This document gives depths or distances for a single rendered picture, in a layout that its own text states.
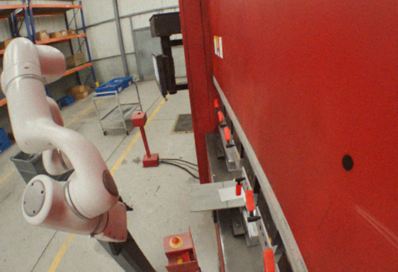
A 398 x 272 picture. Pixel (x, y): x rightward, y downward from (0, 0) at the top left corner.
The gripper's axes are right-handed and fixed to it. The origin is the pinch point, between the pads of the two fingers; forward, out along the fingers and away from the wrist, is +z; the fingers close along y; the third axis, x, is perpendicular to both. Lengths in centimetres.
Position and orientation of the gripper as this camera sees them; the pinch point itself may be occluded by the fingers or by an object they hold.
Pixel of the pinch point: (127, 224)
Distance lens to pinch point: 59.0
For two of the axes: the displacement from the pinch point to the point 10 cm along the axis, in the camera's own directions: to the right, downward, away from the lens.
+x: -9.7, 2.2, 0.6
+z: 1.7, 5.4, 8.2
